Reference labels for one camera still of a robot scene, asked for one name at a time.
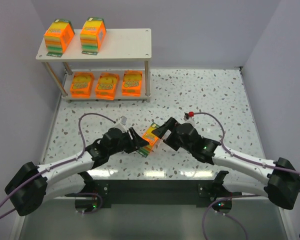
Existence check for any multicolour sponge pack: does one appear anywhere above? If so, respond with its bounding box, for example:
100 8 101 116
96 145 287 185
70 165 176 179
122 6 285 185
79 17 107 55
137 122 161 158
43 18 75 57

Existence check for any orange round sponge box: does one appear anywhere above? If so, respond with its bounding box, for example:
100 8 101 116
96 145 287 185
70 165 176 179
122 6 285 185
70 72 95 98
94 72 120 101
121 70 143 97

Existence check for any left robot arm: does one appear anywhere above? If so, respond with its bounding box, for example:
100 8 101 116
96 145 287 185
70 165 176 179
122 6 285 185
4 127 149 216

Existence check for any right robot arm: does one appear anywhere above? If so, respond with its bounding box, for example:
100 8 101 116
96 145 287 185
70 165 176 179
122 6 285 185
152 117 300 210

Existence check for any white two-tier shelf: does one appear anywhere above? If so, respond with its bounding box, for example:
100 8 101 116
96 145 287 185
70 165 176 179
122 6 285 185
35 28 152 102

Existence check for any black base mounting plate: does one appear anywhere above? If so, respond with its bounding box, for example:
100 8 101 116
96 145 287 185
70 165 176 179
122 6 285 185
64 179 235 209

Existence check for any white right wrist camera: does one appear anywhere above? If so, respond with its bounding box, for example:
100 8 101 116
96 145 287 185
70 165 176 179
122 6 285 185
184 111 196 127

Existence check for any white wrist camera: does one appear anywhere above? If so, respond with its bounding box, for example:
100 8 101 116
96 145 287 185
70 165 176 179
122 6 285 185
114 116 127 133
184 111 196 127

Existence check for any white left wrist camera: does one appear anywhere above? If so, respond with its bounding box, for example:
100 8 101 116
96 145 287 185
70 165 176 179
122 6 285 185
114 116 127 133

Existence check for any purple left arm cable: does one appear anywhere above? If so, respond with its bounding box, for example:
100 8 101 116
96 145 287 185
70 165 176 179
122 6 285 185
0 112 117 226

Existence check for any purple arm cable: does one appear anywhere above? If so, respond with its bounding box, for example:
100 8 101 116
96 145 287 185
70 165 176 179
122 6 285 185
193 111 300 193
0 112 117 226

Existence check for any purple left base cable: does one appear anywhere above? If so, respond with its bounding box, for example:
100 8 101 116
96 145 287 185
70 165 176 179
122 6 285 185
76 191 105 215

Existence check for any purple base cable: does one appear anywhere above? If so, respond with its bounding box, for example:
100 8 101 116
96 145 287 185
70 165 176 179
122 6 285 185
76 191 105 215
201 194 263 240

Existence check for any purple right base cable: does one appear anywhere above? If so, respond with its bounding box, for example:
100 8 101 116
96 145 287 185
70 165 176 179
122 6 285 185
201 194 263 240

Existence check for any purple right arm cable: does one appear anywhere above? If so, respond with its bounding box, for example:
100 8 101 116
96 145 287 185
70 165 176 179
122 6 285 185
193 111 300 193

